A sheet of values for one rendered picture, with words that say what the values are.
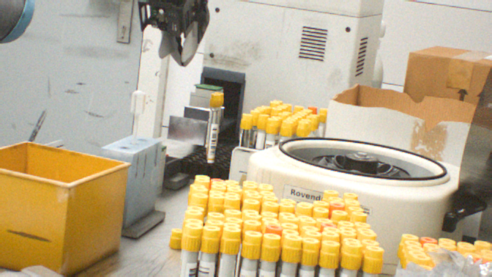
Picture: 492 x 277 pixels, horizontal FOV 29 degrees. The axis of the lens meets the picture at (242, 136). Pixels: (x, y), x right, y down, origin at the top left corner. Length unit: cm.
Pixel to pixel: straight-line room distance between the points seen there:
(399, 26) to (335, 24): 132
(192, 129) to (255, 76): 19
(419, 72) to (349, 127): 67
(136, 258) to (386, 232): 27
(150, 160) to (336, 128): 34
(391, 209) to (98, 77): 228
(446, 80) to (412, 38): 96
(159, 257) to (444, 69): 109
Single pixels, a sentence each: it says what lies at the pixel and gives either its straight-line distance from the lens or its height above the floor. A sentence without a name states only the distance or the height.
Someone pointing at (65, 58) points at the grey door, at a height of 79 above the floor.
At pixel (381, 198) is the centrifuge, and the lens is 102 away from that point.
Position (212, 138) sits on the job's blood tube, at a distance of 144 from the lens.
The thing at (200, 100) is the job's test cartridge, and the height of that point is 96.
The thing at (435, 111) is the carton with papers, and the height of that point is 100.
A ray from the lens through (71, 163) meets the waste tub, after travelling 109.
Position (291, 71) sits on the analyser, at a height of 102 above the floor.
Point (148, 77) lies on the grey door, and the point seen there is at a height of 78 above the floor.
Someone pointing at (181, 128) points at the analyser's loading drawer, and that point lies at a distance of 160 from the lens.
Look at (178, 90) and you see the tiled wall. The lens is 318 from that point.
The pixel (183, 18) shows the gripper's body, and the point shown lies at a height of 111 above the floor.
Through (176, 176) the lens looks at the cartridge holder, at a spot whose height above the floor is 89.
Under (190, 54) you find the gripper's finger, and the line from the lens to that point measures 149.
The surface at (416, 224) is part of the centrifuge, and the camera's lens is 103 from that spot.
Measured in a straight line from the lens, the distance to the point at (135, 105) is 114.
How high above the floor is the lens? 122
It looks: 11 degrees down
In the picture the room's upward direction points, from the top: 7 degrees clockwise
